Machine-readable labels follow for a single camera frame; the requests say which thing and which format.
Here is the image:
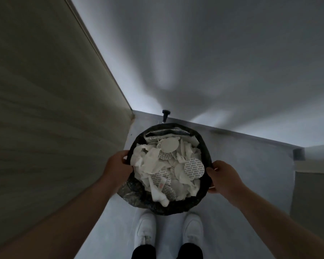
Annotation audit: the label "person's left hand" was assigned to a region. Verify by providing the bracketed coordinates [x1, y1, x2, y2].
[102, 150, 134, 188]

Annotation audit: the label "person's right hand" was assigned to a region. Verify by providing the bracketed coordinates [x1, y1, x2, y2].
[206, 160, 249, 205]

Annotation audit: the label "tissues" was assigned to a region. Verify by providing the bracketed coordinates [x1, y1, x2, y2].
[131, 135, 206, 208]

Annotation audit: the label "black-lined trash bin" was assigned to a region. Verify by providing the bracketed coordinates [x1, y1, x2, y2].
[117, 122, 214, 216]

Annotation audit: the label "silver foil bag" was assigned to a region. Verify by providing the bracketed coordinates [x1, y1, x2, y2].
[143, 126, 192, 141]

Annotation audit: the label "person's right forearm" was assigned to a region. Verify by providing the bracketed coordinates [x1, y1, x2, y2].
[232, 186, 324, 259]

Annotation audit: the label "person's left forearm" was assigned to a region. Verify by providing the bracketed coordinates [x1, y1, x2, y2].
[0, 175, 117, 259]

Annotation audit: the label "light wooden door panel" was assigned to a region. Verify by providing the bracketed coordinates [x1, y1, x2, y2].
[0, 0, 134, 256]

